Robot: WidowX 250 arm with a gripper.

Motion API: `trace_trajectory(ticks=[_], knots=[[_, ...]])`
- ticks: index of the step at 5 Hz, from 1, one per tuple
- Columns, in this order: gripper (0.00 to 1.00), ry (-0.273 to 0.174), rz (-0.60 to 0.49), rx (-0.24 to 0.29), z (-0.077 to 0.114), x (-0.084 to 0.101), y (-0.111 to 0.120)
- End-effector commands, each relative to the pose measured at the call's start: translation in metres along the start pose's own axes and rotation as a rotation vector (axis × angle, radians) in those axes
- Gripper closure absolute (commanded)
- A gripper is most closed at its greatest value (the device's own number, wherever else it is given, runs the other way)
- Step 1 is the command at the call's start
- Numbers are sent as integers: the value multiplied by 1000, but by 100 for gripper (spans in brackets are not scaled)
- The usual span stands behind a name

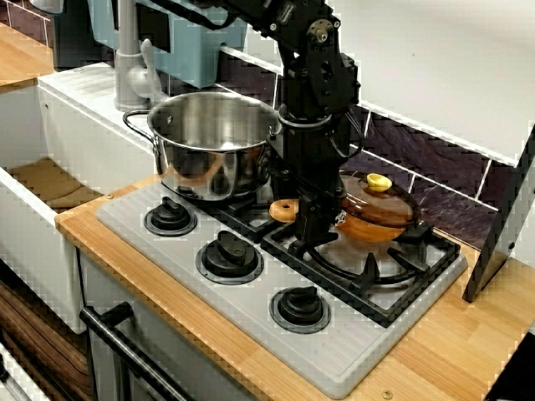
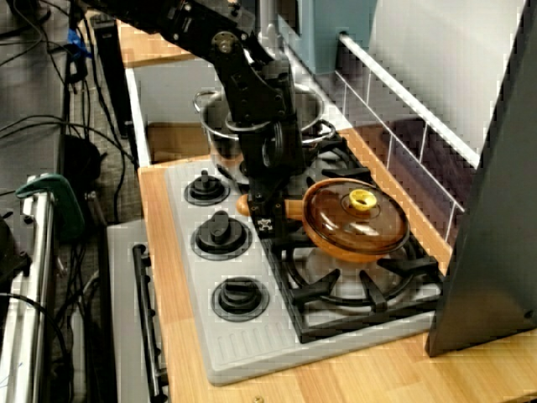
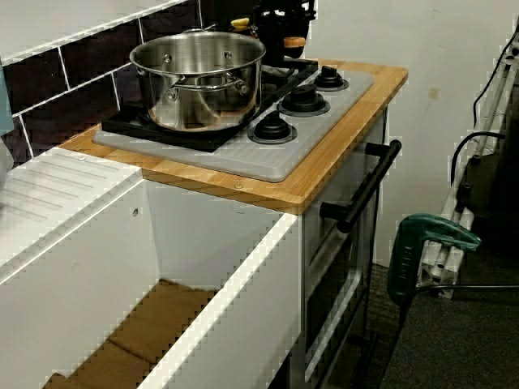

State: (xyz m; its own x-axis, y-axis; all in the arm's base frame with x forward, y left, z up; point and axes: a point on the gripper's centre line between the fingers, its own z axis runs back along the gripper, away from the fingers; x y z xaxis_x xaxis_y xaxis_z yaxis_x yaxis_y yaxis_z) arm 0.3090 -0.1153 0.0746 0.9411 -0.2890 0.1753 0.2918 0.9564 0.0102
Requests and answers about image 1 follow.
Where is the stainless steel pot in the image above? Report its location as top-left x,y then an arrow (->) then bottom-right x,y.
122,91 -> 282,201

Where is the black oven door handle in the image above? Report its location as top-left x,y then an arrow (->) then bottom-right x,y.
79,301 -> 189,401

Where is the orange toy saucepan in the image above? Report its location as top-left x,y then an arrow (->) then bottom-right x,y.
269,199 -> 419,244

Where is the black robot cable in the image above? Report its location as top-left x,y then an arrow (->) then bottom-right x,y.
325,104 -> 365,159

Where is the teal box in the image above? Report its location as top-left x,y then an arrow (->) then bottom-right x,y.
89,0 -> 247,89

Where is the grey stove top panel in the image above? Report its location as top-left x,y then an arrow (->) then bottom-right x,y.
95,179 -> 469,400

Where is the black burner grate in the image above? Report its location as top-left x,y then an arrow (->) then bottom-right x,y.
179,160 -> 339,243
261,190 -> 461,329

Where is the black hood side panel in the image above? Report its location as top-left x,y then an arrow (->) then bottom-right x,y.
461,120 -> 535,304

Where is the white sink basin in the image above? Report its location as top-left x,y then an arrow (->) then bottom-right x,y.
0,62 -> 168,335

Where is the plain wooden counter slab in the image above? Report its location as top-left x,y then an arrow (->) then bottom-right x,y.
0,20 -> 55,94

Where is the dark tile backsplash panel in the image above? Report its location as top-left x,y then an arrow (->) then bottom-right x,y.
0,0 -> 501,251

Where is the wooden countertop with stove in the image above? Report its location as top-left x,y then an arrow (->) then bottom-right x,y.
55,152 -> 535,401

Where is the black stove knob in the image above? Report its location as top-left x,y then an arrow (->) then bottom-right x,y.
269,287 -> 332,334
196,231 -> 265,286
144,198 -> 198,237

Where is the grey toy faucet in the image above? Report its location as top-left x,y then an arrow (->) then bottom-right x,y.
113,0 -> 162,114

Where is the oven door with window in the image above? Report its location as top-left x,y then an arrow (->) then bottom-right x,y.
79,250 -> 235,401

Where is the amber glass lid yellow knob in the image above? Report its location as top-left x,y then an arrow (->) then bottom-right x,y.
336,169 -> 422,230

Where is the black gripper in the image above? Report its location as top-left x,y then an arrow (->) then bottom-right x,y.
267,119 -> 353,244

